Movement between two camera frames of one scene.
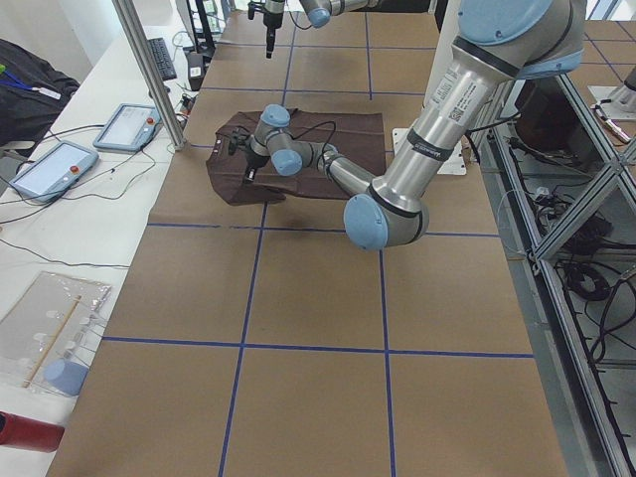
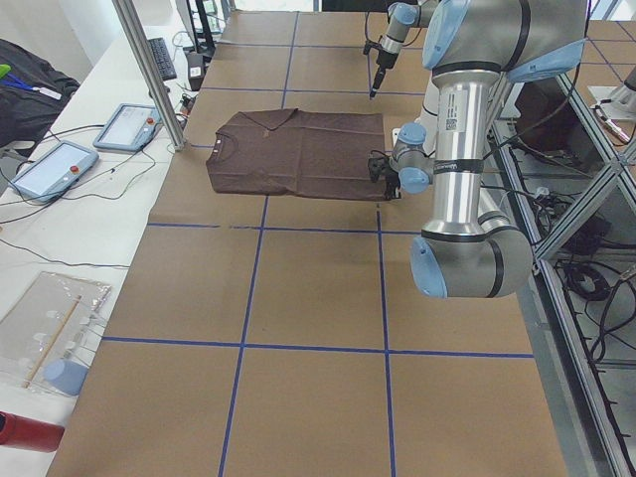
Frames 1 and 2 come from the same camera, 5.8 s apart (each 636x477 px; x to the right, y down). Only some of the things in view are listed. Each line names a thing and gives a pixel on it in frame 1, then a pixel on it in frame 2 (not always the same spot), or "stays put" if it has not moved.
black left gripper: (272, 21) to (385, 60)
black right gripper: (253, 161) to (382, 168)
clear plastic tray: (48, 331) stays put
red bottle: (29, 433) stays put
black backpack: (31, 93) stays put
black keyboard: (163, 58) stays put
